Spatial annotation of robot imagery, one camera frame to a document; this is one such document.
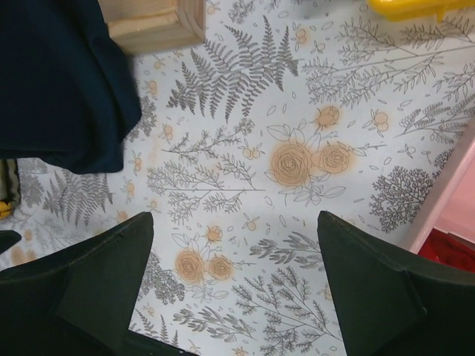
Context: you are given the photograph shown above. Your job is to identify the wooden clothes rack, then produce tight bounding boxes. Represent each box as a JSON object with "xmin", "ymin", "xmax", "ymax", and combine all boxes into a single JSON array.
[{"xmin": 99, "ymin": 0, "xmax": 206, "ymax": 55}]

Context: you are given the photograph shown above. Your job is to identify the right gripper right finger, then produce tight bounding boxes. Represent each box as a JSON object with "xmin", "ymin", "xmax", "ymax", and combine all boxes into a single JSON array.
[{"xmin": 317, "ymin": 211, "xmax": 474, "ymax": 355}]

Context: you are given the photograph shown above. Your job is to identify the floral table mat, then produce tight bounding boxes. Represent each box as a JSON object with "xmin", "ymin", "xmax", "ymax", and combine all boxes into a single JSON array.
[{"xmin": 1, "ymin": 1, "xmax": 474, "ymax": 355}]

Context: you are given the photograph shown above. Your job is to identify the pink divided organizer tray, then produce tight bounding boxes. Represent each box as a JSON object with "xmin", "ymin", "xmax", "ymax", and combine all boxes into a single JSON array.
[{"xmin": 401, "ymin": 137, "xmax": 474, "ymax": 253}]

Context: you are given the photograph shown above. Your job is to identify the navy blue shorts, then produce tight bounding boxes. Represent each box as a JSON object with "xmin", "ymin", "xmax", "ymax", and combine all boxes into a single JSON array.
[{"xmin": 1, "ymin": 1, "xmax": 141, "ymax": 174}]

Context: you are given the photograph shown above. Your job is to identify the camouflage shorts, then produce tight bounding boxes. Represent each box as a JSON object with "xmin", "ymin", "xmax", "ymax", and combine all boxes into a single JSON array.
[{"xmin": 0, "ymin": 159, "xmax": 21, "ymax": 220}]

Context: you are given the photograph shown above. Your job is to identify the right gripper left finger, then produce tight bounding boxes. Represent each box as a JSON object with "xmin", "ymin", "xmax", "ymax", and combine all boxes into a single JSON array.
[{"xmin": 1, "ymin": 212, "xmax": 186, "ymax": 355}]

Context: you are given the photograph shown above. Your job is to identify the yellow plastic tray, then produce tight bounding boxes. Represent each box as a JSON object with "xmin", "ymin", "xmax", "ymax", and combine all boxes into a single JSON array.
[{"xmin": 367, "ymin": 0, "xmax": 474, "ymax": 22}]

